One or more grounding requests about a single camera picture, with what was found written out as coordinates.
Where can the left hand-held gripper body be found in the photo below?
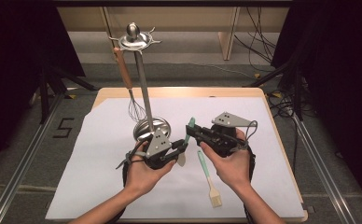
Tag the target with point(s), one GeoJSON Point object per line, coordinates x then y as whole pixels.
{"type": "Point", "coordinates": [159, 146]}

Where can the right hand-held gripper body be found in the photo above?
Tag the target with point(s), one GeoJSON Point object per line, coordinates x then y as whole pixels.
{"type": "Point", "coordinates": [224, 141]}

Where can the metal utensil rack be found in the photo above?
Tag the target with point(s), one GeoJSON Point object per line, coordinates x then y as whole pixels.
{"type": "Point", "coordinates": [143, 87]}

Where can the person's right hand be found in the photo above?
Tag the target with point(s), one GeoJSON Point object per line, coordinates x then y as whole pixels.
{"type": "Point", "coordinates": [232, 168]}

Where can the person's left hand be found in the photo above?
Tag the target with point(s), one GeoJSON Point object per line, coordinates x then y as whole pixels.
{"type": "Point", "coordinates": [142, 177]}

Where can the white table sheet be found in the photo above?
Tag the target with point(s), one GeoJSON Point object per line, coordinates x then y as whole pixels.
{"type": "Point", "coordinates": [92, 155]}

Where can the black metal stand legs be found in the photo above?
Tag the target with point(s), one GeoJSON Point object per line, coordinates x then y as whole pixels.
{"type": "Point", "coordinates": [45, 93]}
{"type": "Point", "coordinates": [297, 90]}

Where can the black curtain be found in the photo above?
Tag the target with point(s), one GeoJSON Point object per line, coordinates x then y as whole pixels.
{"type": "Point", "coordinates": [11, 62]}
{"type": "Point", "coordinates": [341, 77]}

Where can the aluminium floor rail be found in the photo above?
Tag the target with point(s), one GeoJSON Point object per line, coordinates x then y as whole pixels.
{"type": "Point", "coordinates": [322, 168]}
{"type": "Point", "coordinates": [23, 161]}

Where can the light wooden furniture frame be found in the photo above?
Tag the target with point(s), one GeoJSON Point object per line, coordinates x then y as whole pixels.
{"type": "Point", "coordinates": [182, 18]}

